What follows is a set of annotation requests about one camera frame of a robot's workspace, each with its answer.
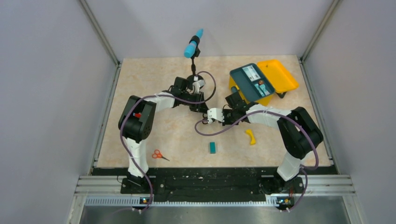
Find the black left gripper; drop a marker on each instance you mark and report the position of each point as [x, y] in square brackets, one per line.
[199, 108]

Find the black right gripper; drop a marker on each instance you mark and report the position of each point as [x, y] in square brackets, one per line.
[226, 122]

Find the teal divided tray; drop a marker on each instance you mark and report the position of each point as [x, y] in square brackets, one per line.
[251, 84]

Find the white teal label packet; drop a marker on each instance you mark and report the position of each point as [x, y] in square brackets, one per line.
[253, 73]

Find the black handled bandage shears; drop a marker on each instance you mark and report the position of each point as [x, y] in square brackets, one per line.
[205, 119]

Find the teal sachet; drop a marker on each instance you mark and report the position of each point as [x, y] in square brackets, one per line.
[263, 90]

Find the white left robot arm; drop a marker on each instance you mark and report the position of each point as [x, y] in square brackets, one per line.
[137, 119]

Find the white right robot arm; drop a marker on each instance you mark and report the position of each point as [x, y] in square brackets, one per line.
[299, 132]

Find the yellow medicine kit box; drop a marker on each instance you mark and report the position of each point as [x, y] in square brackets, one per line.
[281, 79]

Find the yellow curved plastic piece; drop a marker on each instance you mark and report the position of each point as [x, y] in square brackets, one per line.
[250, 133]

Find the teal rectangular block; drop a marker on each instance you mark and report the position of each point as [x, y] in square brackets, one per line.
[212, 147]

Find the blue microphone on stand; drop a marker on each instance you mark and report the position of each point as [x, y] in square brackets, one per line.
[192, 51]

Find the small orange scissors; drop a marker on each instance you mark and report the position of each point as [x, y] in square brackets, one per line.
[158, 155]

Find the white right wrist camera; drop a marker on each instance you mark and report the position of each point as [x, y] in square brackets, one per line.
[215, 114]

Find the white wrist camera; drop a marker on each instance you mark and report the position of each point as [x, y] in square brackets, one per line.
[215, 114]
[197, 85]

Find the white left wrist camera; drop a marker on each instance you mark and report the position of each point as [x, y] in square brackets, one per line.
[197, 85]

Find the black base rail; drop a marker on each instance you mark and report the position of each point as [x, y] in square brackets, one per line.
[204, 185]

